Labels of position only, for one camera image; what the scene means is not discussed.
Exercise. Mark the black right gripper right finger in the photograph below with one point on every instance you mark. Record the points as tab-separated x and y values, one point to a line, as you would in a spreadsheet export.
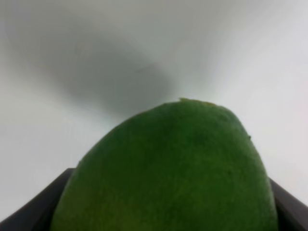
292	213

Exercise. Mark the green lime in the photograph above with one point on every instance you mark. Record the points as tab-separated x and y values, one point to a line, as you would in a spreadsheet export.
181	166

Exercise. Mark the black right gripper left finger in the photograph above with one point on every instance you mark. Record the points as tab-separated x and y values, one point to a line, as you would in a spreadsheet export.
36	215

